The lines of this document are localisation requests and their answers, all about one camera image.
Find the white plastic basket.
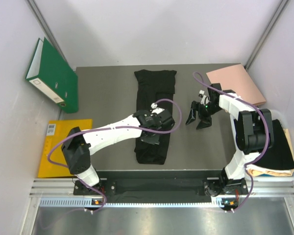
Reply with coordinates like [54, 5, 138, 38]
[225, 109, 294, 182]

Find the black printed t-shirt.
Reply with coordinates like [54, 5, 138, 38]
[134, 70, 177, 165]

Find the folded black t-shirt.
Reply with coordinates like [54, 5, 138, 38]
[255, 119, 294, 170]

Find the grey slotted cable duct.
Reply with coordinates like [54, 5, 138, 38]
[39, 198, 224, 208]

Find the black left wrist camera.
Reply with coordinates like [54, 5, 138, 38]
[151, 103, 175, 128]

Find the green lever arch binder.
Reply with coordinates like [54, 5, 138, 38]
[25, 38, 79, 114]

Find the pink paper folder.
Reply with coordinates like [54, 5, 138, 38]
[206, 64, 266, 106]

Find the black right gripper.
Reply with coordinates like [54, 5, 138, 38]
[186, 101, 223, 130]

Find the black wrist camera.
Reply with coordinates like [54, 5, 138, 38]
[198, 83, 222, 105]
[151, 103, 175, 128]

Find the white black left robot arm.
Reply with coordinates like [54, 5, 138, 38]
[61, 108, 175, 194]

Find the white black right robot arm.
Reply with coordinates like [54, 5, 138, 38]
[186, 91, 274, 194]

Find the yellow folder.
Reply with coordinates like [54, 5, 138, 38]
[37, 118, 93, 178]

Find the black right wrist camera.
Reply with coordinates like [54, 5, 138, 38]
[198, 83, 222, 105]

